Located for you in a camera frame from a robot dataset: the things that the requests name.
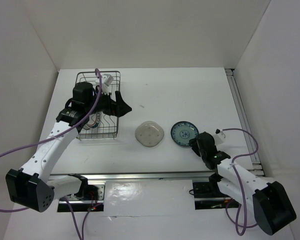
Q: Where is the aluminium front rail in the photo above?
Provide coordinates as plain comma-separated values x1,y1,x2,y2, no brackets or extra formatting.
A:
49,171,221,182

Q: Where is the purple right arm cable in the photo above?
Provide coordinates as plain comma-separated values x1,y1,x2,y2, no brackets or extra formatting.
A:
221,128,260,236

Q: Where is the clear glass square plate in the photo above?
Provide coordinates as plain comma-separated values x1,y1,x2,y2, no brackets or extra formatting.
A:
135,121,165,148

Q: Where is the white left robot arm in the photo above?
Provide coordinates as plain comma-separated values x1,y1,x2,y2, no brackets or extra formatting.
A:
5,82,132,213

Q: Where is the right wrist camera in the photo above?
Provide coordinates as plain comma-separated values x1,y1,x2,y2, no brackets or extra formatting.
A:
213,129,226,146

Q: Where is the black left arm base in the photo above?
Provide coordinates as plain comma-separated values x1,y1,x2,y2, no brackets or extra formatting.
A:
73,174,105,201

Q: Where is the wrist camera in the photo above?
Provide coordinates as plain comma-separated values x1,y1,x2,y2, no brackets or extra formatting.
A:
213,129,226,146
100,74,114,95

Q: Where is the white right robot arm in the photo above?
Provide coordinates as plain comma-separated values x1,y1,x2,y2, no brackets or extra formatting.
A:
189,132,297,236

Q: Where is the blue white patterned plate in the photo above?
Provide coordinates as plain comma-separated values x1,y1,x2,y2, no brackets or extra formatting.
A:
170,121,199,148

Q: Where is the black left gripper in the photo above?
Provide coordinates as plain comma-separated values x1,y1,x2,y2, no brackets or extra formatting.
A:
85,87,132,117

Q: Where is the green red rimmed white plate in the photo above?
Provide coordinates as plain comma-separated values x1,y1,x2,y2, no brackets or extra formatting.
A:
85,112,101,129

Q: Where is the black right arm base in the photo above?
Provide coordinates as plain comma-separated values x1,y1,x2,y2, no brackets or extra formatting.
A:
188,174,233,200

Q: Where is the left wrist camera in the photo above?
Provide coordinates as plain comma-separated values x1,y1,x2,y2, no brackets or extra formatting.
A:
100,74,114,95

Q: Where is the aluminium rail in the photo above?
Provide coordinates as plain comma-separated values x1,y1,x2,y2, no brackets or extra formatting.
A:
224,68,265,177
49,171,221,182

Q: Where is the aluminium right side rail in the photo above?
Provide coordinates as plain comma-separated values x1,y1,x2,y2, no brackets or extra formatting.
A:
224,68,265,177

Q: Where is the grey wire dish rack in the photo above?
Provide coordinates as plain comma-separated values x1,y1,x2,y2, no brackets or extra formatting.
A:
75,70,121,140

